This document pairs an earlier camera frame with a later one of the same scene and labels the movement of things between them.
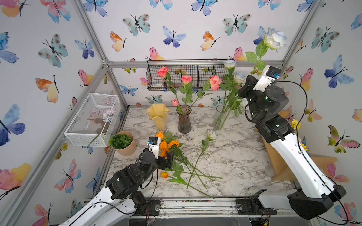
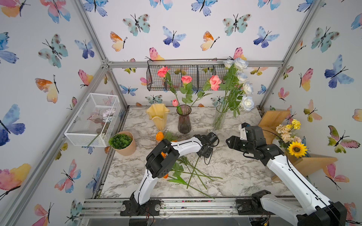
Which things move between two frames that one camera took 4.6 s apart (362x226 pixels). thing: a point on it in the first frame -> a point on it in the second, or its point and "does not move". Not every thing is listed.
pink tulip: (175, 102) does not move
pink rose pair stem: (165, 72) does not move
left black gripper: (162, 165) -> (207, 155)
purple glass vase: (184, 122) does not move
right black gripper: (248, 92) -> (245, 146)
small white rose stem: (270, 39) -> (240, 64)
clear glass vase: (221, 115) does not move
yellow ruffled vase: (159, 112) does not move
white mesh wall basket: (95, 121) does not move
